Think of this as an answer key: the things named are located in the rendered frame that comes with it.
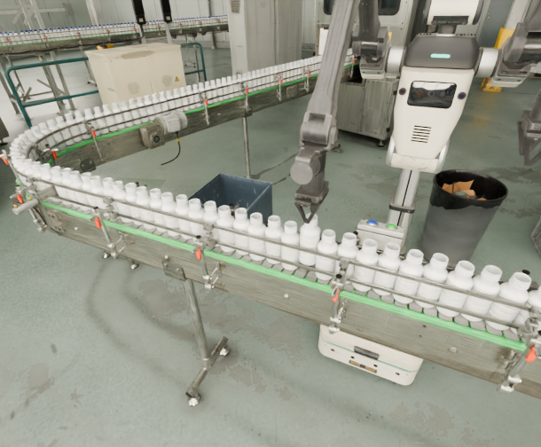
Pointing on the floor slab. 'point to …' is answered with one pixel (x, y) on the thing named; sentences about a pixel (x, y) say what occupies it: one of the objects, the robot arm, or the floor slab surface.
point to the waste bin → (459, 215)
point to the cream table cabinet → (137, 71)
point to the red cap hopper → (3, 60)
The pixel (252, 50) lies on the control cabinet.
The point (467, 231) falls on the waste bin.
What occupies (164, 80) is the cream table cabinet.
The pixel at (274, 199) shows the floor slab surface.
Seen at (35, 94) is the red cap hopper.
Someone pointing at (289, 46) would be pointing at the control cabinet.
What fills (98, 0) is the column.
